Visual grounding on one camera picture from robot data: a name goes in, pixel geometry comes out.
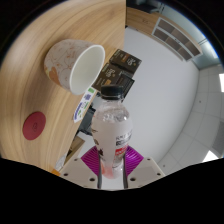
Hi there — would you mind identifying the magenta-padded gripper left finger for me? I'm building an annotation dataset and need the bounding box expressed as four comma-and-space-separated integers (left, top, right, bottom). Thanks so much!
59, 145, 102, 190

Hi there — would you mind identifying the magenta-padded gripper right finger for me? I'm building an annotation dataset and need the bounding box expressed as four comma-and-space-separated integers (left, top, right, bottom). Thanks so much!
122, 145, 166, 190

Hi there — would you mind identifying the clear drink bottle black cap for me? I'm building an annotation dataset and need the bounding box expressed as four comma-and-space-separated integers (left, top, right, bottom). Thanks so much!
90, 84, 134, 180

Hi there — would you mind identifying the wooden side desk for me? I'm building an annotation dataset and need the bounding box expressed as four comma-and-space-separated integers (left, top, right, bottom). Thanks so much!
64, 134, 86, 164

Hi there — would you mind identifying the flat round red coaster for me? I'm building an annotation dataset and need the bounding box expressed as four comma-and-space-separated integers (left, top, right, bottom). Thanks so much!
22, 111, 47, 141

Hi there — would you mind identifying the white ceiling light panel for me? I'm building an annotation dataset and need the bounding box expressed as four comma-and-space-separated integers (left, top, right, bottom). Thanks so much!
218, 73, 224, 93
202, 149, 220, 165

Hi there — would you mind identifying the white mug orange print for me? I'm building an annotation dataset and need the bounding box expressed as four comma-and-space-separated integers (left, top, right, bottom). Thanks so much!
43, 38, 106, 96

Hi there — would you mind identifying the small dark brown box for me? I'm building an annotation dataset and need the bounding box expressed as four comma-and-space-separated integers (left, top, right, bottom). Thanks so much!
109, 48, 143, 75

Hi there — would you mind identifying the black leather sofa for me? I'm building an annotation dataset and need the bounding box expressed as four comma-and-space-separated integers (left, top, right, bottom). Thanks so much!
126, 0, 168, 14

